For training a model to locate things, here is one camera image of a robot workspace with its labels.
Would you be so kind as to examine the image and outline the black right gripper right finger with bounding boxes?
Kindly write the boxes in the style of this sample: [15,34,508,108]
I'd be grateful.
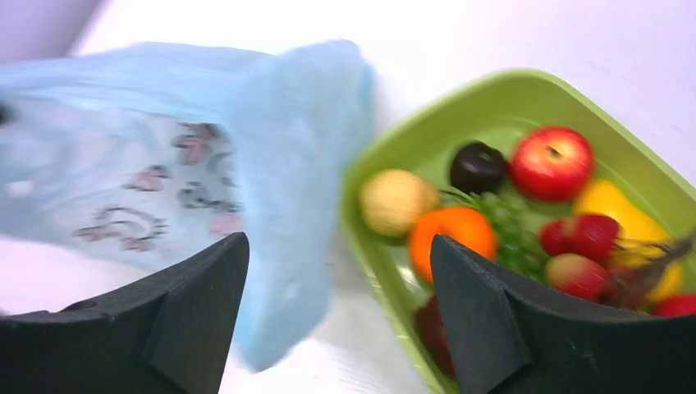
[431,236,695,393]

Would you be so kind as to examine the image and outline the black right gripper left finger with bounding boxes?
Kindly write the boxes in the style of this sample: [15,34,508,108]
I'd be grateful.
[1,232,250,393]

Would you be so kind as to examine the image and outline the orange fake fruit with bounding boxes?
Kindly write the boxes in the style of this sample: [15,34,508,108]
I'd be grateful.
[407,206,498,285]

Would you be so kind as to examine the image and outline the red fake strawberry bunch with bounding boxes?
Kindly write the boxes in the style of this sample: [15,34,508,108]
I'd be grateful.
[537,213,695,310]

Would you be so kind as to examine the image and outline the blue printed plastic bag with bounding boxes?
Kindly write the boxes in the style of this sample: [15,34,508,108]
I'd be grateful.
[1,39,373,371]

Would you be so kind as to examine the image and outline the dark red fake fruit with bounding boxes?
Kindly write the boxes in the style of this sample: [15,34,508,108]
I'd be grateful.
[414,295,456,379]

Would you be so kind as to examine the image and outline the green fake grapes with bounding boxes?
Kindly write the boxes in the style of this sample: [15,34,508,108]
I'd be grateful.
[440,190,548,284]

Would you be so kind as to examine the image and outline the yellow fake mango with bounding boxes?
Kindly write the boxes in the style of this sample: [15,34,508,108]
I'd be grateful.
[571,178,685,303]

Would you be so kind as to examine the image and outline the dark purple fake plum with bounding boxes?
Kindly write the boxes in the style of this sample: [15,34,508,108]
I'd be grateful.
[449,141,508,195]

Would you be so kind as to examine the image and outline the small red fake apple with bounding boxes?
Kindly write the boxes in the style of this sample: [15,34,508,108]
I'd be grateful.
[652,293,696,317]

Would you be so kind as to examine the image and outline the yellow fake lemon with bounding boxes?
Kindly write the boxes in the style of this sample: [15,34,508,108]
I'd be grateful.
[359,169,440,237]

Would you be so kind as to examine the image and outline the green plastic tray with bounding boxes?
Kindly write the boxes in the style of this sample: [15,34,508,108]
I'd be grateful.
[340,69,695,393]

